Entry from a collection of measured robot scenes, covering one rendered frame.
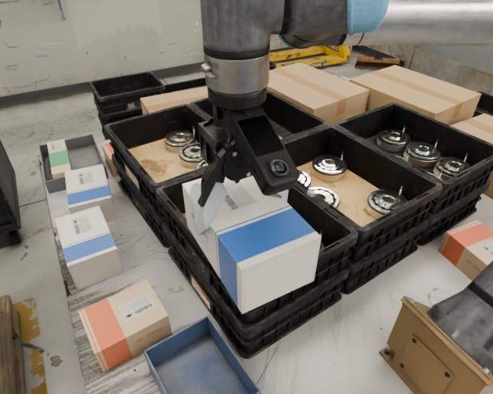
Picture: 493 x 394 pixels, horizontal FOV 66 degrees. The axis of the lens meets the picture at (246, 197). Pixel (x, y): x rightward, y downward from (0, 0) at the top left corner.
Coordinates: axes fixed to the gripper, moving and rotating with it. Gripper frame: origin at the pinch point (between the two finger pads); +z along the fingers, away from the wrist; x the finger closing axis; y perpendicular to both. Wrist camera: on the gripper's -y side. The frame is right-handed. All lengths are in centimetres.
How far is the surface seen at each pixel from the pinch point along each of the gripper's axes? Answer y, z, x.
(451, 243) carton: 1, 35, -64
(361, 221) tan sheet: 13, 28, -41
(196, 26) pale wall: 353, 62, -132
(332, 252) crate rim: 1.8, 18.6, -20.8
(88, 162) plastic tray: 98, 40, 15
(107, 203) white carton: 60, 33, 14
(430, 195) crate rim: 5, 18, -53
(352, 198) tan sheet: 22, 28, -46
